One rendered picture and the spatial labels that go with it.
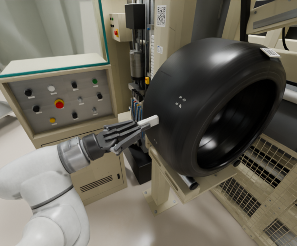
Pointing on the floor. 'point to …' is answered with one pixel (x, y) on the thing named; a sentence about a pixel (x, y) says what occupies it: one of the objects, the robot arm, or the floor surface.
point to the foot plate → (156, 210)
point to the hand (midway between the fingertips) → (148, 123)
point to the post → (183, 30)
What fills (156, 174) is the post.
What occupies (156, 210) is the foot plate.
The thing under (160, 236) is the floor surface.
